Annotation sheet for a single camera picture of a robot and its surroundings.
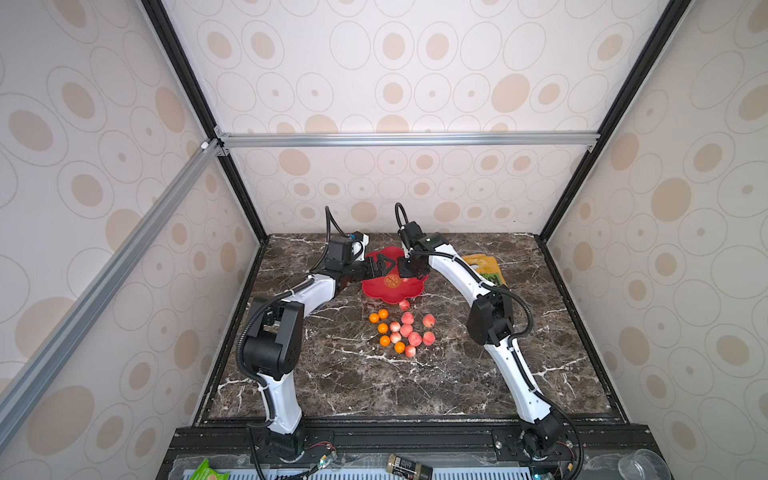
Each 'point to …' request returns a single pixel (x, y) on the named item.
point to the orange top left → (373, 318)
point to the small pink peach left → (395, 326)
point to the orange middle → (383, 328)
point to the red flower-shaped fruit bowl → (393, 288)
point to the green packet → (204, 470)
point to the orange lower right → (399, 347)
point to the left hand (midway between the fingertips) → (392, 262)
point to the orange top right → (383, 313)
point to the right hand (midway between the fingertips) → (416, 269)
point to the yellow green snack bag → (487, 267)
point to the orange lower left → (384, 340)
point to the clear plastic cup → (643, 464)
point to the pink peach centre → (406, 329)
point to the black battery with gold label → (397, 465)
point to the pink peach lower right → (428, 338)
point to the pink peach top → (407, 318)
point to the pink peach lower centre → (414, 339)
